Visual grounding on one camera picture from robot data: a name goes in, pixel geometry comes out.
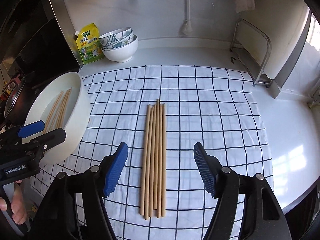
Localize upper blue patterned bowl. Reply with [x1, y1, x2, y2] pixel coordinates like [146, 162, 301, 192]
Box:
[99, 27, 132, 46]

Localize yellow seasoning pouch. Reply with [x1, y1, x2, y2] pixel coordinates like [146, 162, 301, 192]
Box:
[75, 23, 105, 64]

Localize white checkered cloth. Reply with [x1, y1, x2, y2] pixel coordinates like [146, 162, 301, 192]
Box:
[30, 66, 273, 239]

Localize wooden chopstick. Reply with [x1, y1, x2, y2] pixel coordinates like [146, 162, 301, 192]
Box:
[161, 104, 167, 217]
[149, 105, 156, 217]
[153, 99, 159, 210]
[43, 90, 63, 134]
[140, 105, 151, 216]
[157, 101, 162, 218]
[56, 88, 72, 128]
[144, 105, 153, 220]
[50, 89, 71, 130]

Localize white wall pipe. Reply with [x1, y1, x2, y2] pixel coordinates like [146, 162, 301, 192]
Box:
[181, 0, 193, 36]

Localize black range hood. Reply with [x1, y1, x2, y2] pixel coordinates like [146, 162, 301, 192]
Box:
[1, 0, 82, 82]

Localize dark cooking pot with lid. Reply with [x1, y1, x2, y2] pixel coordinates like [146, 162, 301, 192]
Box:
[2, 77, 28, 126]

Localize metal rack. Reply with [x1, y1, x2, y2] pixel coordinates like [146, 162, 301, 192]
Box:
[229, 18, 272, 87]

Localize person's left hand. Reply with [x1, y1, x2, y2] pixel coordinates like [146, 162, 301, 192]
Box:
[11, 180, 27, 225]

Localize large white basin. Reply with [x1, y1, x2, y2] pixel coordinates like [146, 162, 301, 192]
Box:
[22, 72, 91, 164]

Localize white ceramic bowl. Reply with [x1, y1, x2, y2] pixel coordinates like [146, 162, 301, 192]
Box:
[102, 34, 138, 63]

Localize blue patterned bowl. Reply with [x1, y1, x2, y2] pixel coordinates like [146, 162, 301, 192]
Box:
[99, 27, 132, 46]
[102, 33, 136, 50]

